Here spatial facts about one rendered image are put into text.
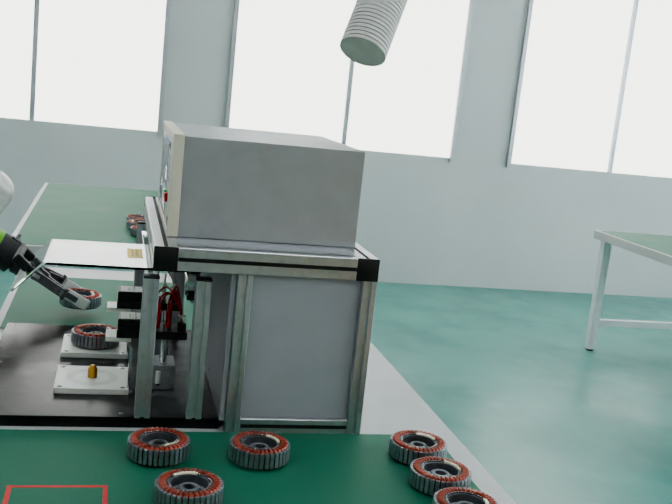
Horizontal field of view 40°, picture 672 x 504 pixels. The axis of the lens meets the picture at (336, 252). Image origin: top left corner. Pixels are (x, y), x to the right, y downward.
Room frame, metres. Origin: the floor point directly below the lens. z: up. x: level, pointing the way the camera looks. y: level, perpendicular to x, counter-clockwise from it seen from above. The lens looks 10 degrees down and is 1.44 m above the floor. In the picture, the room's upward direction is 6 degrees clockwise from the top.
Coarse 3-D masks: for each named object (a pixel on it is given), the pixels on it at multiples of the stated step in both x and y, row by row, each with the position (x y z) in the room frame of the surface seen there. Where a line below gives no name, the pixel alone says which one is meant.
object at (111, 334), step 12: (120, 312) 1.90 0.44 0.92; (132, 312) 1.91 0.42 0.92; (120, 324) 1.85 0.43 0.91; (132, 324) 1.86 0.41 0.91; (108, 336) 1.85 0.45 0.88; (120, 336) 1.85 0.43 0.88; (132, 336) 1.86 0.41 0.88; (156, 336) 1.87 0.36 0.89; (168, 336) 1.87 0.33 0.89; (180, 336) 1.88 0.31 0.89
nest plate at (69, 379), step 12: (60, 372) 1.88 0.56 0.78; (72, 372) 1.89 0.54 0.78; (84, 372) 1.89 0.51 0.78; (108, 372) 1.91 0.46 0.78; (120, 372) 1.92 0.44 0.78; (60, 384) 1.80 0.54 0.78; (72, 384) 1.81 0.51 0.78; (84, 384) 1.82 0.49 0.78; (96, 384) 1.83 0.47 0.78; (108, 384) 1.84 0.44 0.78; (120, 384) 1.84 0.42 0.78
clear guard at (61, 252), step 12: (60, 240) 1.89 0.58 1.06; (72, 240) 1.91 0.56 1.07; (36, 252) 1.88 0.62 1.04; (48, 252) 1.76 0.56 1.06; (60, 252) 1.77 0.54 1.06; (72, 252) 1.79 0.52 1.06; (84, 252) 1.80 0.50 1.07; (96, 252) 1.81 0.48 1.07; (108, 252) 1.82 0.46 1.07; (120, 252) 1.84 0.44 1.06; (144, 252) 1.86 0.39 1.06; (36, 264) 1.71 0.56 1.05; (48, 264) 1.67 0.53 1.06; (60, 264) 1.68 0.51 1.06; (72, 264) 1.68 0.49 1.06; (84, 264) 1.69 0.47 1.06; (96, 264) 1.70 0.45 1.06; (108, 264) 1.71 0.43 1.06; (120, 264) 1.72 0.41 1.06; (132, 264) 1.73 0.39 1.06; (144, 264) 1.75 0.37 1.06; (24, 276) 1.68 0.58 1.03; (12, 288) 1.66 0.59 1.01
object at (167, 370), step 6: (156, 360) 1.90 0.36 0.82; (168, 360) 1.91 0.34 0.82; (156, 366) 1.87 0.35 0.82; (162, 366) 1.87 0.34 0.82; (168, 366) 1.87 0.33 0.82; (174, 366) 1.88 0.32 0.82; (162, 372) 1.87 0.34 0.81; (168, 372) 1.87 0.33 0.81; (174, 372) 1.88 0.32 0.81; (162, 378) 1.87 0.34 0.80; (168, 378) 1.87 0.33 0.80; (162, 384) 1.87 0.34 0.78; (168, 384) 1.87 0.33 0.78
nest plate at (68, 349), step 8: (64, 336) 2.14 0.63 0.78; (64, 344) 2.08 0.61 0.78; (72, 344) 2.08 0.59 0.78; (120, 344) 2.12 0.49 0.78; (64, 352) 2.02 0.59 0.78; (72, 352) 2.02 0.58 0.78; (80, 352) 2.03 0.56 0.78; (88, 352) 2.04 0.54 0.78; (96, 352) 2.04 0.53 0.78; (104, 352) 2.05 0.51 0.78; (112, 352) 2.05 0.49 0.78; (120, 352) 2.06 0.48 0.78
